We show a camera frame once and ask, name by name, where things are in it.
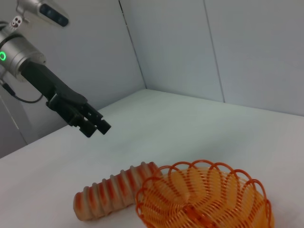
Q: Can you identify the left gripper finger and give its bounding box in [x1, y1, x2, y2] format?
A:
[85, 103, 113, 135]
[70, 113, 97, 139]

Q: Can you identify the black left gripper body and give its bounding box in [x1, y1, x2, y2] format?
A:
[20, 60, 88, 128]

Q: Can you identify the orange striped bread loaf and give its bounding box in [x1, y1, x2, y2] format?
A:
[73, 161, 164, 221]

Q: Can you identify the orange woven plastic basket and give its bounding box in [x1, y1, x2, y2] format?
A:
[135, 159, 276, 228]

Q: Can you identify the silver socket with red pins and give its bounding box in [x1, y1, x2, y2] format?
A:
[8, 15, 24, 31]

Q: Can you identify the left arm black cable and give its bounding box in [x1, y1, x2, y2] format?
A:
[0, 79, 46, 105]

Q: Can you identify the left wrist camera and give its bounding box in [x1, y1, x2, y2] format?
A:
[16, 0, 69, 28]

